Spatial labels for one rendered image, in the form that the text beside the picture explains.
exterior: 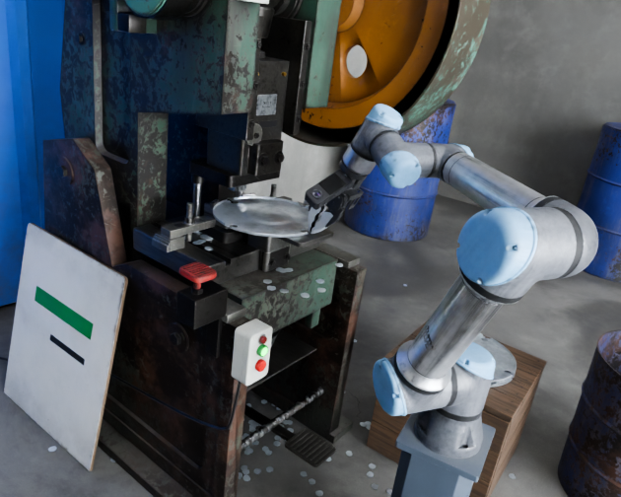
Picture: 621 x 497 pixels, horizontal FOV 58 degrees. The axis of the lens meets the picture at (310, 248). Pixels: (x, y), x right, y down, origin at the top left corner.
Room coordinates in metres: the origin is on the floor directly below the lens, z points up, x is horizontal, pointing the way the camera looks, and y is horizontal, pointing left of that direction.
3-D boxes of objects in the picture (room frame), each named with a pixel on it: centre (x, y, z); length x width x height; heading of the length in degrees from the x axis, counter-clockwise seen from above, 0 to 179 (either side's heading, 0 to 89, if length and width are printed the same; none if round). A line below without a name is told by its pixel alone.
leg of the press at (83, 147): (1.35, 0.50, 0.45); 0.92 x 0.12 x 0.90; 54
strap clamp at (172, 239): (1.35, 0.32, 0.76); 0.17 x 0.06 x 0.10; 144
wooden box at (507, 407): (1.54, -0.54, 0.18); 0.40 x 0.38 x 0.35; 58
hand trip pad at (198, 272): (1.08, 0.23, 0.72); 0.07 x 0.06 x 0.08; 54
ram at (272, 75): (1.46, 0.19, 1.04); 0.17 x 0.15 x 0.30; 54
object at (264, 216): (1.41, 0.12, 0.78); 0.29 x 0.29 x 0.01
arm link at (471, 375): (1.04, -0.36, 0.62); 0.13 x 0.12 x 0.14; 115
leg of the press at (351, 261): (1.78, 0.18, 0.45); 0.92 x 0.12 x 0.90; 54
